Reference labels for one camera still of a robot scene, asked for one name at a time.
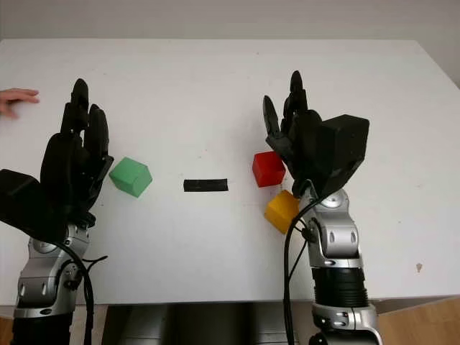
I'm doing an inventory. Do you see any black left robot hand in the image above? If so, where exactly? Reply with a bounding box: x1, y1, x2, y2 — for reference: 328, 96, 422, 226
40, 78, 115, 226

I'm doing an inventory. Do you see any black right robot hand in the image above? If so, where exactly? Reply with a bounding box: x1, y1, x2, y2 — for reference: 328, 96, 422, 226
263, 70, 324, 196

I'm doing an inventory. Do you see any red wooden cube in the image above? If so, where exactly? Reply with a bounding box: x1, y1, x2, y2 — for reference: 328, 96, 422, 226
252, 151, 288, 188

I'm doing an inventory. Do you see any green wooden cube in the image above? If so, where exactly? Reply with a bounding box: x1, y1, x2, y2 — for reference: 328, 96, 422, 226
109, 156, 153, 199

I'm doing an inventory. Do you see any yellow wooden cube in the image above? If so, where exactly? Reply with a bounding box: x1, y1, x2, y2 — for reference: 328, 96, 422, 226
264, 190, 301, 235

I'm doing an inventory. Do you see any person's bare hand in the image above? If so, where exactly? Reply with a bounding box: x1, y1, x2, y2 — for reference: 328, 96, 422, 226
0, 88, 41, 120

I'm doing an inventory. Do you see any black tape strip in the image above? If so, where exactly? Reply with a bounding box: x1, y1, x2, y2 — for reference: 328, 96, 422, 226
183, 177, 230, 194

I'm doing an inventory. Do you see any grey robot torso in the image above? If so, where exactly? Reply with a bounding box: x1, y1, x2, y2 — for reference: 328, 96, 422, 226
102, 303, 318, 345

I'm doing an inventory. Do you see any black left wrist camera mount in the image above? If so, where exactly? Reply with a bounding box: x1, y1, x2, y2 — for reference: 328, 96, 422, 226
0, 167, 70, 249

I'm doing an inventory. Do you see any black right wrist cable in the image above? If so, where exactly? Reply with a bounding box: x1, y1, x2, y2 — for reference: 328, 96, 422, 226
282, 199, 321, 345

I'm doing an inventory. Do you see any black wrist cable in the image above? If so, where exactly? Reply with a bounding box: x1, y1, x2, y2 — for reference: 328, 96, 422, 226
282, 199, 321, 345
53, 240, 109, 345

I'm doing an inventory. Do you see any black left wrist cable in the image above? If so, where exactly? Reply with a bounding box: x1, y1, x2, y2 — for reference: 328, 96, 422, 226
53, 240, 109, 345

